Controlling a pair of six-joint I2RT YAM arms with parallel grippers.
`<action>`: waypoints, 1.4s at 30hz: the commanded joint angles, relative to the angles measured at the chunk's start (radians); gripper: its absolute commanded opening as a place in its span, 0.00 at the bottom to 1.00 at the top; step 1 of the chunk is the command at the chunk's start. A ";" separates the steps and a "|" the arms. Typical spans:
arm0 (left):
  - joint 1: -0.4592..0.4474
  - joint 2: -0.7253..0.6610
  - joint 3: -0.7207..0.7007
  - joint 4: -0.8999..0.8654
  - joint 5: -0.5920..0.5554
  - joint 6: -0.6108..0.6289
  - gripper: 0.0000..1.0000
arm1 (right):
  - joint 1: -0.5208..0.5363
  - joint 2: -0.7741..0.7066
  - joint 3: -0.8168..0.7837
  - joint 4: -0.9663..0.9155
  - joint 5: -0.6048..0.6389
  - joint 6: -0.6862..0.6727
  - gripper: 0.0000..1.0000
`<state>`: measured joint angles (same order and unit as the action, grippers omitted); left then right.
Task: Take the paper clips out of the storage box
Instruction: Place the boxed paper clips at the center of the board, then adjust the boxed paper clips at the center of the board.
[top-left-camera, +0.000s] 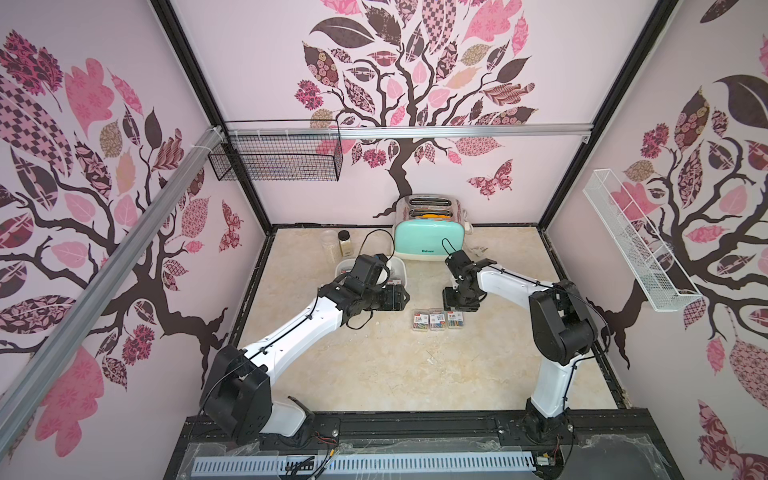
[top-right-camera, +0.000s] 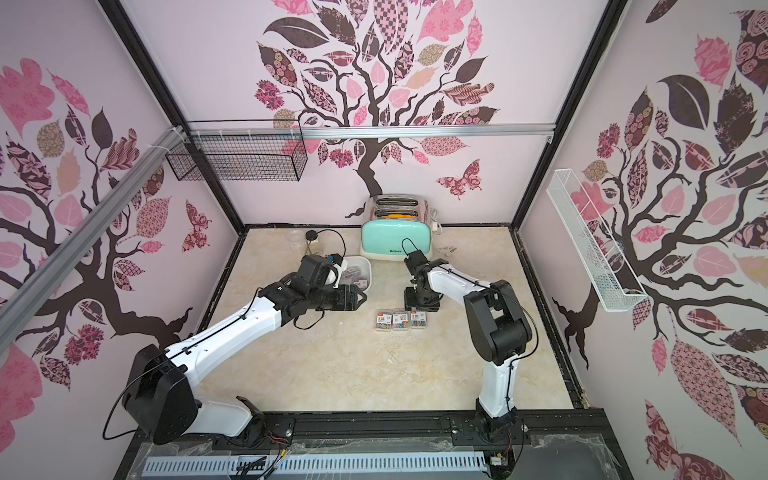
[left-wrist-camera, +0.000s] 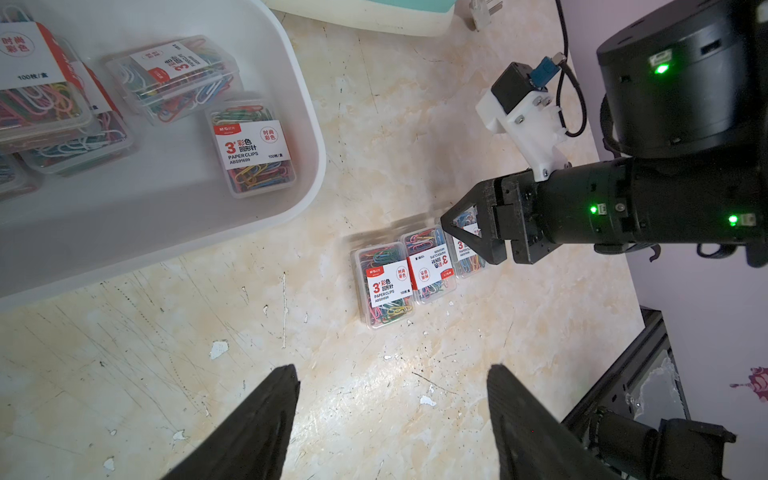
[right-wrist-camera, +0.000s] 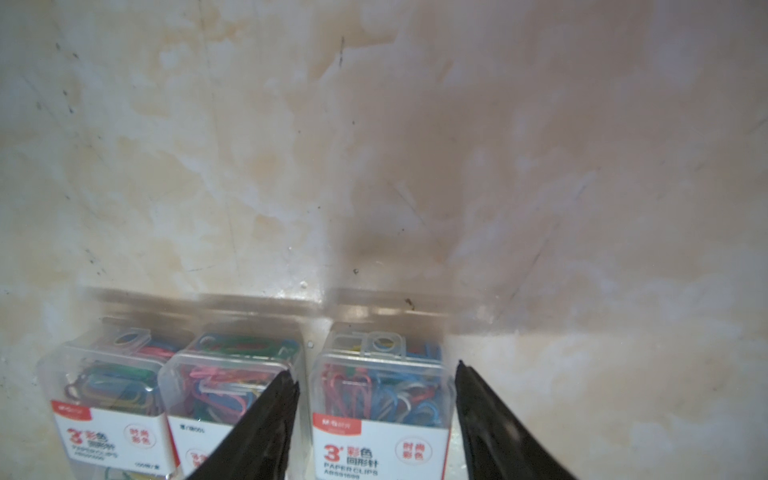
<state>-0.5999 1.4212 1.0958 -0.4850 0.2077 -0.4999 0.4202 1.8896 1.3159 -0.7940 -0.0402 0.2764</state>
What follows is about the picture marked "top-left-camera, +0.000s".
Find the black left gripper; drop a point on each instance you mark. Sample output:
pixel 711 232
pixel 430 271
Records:
pixel 392 301

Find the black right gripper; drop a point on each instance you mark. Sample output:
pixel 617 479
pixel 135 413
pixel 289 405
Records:
pixel 454 297

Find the paper clip box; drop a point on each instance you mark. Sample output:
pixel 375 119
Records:
pixel 455 319
pixel 420 321
pixel 437 320

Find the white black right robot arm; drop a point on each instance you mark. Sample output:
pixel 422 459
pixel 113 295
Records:
pixel 562 326

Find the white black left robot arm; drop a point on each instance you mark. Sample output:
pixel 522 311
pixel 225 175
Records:
pixel 237 395

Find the white plastic storage box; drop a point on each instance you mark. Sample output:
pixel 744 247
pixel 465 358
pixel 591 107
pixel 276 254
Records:
pixel 397 270

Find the white toaster power plug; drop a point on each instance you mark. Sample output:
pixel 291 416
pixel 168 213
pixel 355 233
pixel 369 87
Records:
pixel 479 251

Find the black-lidded spice jar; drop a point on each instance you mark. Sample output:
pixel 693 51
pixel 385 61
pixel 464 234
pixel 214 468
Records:
pixel 345 243

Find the clear plastic jar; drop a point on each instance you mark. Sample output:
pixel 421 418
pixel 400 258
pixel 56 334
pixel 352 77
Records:
pixel 330 246

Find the mint green toaster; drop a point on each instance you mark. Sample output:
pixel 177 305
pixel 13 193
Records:
pixel 428 227

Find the black wire wall basket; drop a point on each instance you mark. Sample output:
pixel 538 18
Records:
pixel 280 150

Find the white slotted cable duct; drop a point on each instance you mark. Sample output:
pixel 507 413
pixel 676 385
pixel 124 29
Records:
pixel 357 465

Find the white wire wall basket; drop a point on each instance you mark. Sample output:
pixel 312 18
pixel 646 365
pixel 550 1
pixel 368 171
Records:
pixel 624 209

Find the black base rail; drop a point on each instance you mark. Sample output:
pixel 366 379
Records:
pixel 597 444

